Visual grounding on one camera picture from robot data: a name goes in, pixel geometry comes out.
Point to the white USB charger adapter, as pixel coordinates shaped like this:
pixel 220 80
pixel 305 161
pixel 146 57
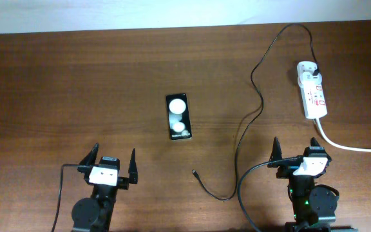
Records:
pixel 308 72

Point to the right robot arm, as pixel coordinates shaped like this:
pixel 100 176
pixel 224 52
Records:
pixel 314 205

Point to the black Galaxy smartphone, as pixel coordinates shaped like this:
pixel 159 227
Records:
pixel 178 116

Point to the white power strip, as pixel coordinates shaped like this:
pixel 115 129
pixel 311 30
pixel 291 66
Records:
pixel 313 98

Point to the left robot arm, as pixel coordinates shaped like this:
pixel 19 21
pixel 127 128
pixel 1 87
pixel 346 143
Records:
pixel 94 213

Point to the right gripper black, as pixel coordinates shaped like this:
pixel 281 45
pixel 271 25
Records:
pixel 287 167

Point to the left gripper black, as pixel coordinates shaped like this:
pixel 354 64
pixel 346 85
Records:
pixel 123 182

